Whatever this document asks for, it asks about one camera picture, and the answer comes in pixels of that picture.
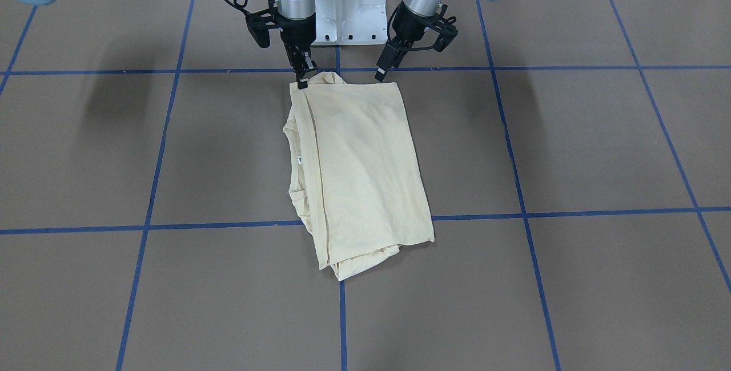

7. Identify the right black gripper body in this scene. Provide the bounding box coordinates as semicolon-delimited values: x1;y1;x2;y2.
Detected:
246;0;316;66

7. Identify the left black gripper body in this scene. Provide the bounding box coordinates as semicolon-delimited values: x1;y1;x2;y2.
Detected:
387;5;459;54

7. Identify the cream long-sleeve printed shirt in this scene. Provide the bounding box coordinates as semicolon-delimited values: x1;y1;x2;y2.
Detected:
283;72;435;281

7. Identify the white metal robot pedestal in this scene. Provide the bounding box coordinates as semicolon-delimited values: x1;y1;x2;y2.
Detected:
314;0;387;46

